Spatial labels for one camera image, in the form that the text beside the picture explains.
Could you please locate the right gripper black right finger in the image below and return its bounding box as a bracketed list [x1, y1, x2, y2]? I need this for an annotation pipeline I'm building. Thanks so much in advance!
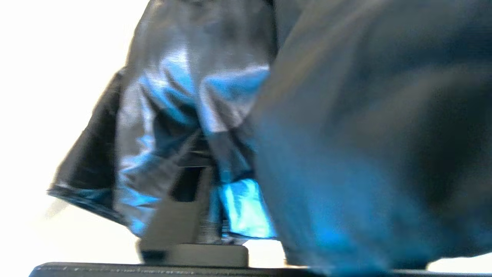
[284, 242, 428, 270]

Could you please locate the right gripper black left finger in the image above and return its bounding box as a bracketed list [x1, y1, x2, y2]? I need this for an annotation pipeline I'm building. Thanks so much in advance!
[138, 165, 249, 268]

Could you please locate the black umbrella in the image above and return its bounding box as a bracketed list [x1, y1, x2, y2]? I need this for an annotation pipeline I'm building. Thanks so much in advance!
[47, 0, 492, 275]

